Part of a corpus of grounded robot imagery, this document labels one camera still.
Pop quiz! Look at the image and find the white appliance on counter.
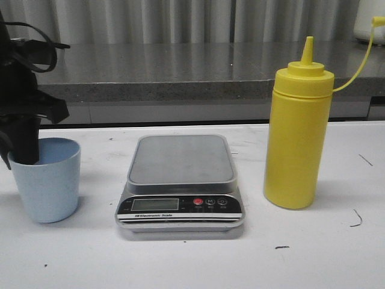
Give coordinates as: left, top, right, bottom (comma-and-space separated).
353, 0, 385, 43

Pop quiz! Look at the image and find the light blue plastic cup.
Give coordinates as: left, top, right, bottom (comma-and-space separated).
8, 137, 81, 223

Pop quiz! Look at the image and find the grey pleated curtain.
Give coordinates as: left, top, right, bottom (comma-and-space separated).
1, 1, 359, 45

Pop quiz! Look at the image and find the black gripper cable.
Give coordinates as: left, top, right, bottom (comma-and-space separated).
5, 20, 71, 73

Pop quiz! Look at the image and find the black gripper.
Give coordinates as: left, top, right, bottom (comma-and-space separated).
1, 18, 70, 170

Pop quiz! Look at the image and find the silver electronic kitchen scale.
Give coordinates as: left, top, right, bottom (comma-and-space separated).
115, 134, 245, 240

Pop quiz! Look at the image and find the yellow squeeze bottle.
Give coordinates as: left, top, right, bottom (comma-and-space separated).
263, 16, 384, 210

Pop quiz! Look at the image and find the grey stone counter ledge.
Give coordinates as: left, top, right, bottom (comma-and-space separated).
35, 42, 385, 126

